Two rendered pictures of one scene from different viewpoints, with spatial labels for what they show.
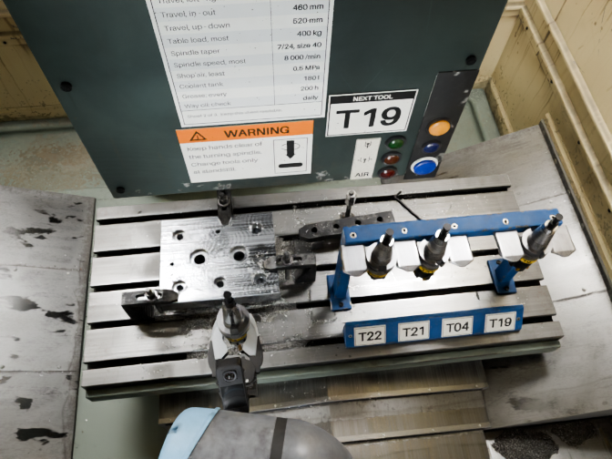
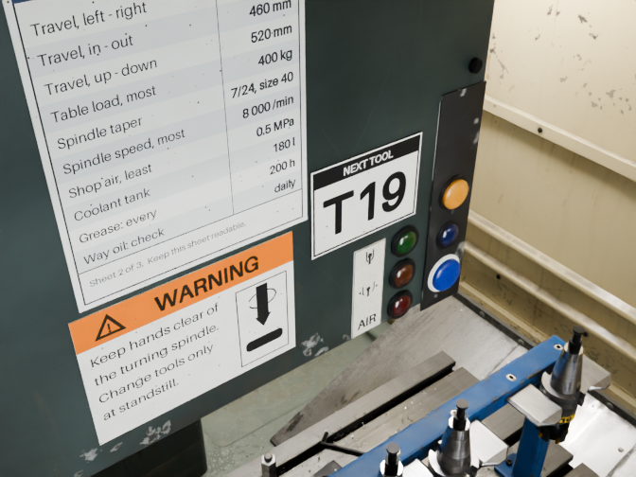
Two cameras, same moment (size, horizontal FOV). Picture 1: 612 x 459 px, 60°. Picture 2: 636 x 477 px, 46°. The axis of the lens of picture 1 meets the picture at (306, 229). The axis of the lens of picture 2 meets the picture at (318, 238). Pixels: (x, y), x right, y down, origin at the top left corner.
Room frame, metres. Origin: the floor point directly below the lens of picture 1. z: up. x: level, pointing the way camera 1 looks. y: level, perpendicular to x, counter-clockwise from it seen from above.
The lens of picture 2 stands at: (0.02, 0.17, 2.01)
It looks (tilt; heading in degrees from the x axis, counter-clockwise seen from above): 35 degrees down; 332
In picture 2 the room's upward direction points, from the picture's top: straight up
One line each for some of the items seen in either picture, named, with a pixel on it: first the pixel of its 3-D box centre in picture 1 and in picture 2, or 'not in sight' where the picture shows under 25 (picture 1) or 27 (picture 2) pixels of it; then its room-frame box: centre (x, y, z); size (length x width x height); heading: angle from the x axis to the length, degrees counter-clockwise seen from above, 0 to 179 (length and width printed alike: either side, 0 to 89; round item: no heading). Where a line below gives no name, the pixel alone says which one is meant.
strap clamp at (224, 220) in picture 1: (225, 207); not in sight; (0.72, 0.22, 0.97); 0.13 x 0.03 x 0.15; 9
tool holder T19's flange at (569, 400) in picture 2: (535, 243); (562, 389); (0.52, -0.48, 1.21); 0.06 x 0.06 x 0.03
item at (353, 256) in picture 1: (354, 260); not in sight; (0.46, -0.10, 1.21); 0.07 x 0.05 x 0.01; 9
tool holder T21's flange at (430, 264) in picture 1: (433, 253); (452, 465); (0.49, -0.27, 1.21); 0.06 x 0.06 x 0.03
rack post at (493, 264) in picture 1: (522, 252); (538, 424); (0.59, -0.53, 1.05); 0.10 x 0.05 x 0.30; 9
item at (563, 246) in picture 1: (559, 241); (587, 372); (0.53, -0.54, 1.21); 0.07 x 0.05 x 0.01; 9
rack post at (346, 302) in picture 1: (343, 269); not in sight; (0.52, -0.09, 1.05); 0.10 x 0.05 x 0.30; 9
